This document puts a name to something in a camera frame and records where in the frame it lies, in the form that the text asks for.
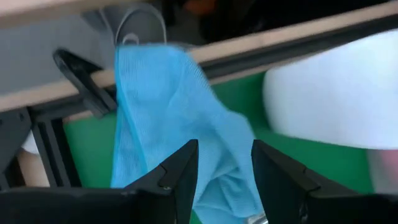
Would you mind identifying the black table frame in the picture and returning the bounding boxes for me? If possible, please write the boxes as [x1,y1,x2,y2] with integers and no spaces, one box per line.
[0,12,398,190]

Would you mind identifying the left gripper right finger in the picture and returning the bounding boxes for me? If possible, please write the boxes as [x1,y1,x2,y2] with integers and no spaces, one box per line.
[251,139,398,224]

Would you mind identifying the blue microfiber towel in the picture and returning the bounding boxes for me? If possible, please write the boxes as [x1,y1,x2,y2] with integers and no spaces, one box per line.
[110,43,265,224]

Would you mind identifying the green table mat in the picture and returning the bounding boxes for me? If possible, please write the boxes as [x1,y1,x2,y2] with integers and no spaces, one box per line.
[63,71,374,224]

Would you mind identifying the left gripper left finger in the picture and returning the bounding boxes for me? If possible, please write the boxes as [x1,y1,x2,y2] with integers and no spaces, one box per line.
[0,139,200,224]

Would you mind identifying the white spray bottle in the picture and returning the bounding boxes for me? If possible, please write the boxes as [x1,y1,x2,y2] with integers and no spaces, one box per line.
[262,29,398,151]

